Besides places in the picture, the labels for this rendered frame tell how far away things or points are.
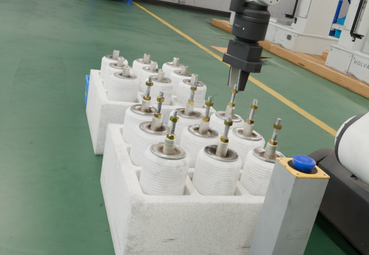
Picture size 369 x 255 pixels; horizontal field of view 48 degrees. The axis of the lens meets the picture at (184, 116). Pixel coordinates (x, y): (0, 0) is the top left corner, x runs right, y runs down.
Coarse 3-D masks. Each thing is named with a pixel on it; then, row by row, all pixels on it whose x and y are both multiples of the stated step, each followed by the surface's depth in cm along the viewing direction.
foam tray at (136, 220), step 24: (120, 144) 99; (120, 168) 90; (192, 168) 94; (120, 192) 88; (192, 192) 84; (240, 192) 89; (120, 216) 86; (144, 216) 78; (168, 216) 80; (192, 216) 82; (216, 216) 84; (240, 216) 85; (120, 240) 84; (144, 240) 81; (168, 240) 82; (192, 240) 84; (216, 240) 86; (240, 240) 88
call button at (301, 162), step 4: (296, 156) 73; (300, 156) 73; (304, 156) 73; (292, 160) 73; (296, 160) 71; (300, 160) 71; (304, 160) 72; (308, 160) 72; (312, 160) 72; (296, 164) 71; (300, 164) 71; (304, 164) 70; (308, 164) 70; (312, 164) 71; (300, 168) 71; (304, 168) 71; (308, 168) 71
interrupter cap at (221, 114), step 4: (216, 112) 113; (220, 112) 114; (224, 112) 114; (216, 116) 111; (220, 116) 111; (224, 116) 112; (236, 116) 113; (240, 116) 113; (224, 120) 109; (232, 120) 109; (236, 120) 110; (240, 120) 110
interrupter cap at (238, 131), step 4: (236, 128) 104; (240, 128) 104; (232, 132) 101; (236, 132) 101; (240, 132) 102; (252, 132) 103; (256, 132) 104; (240, 136) 99; (244, 136) 99; (252, 136) 101; (256, 136) 101; (260, 136) 102; (252, 140) 98; (256, 140) 99
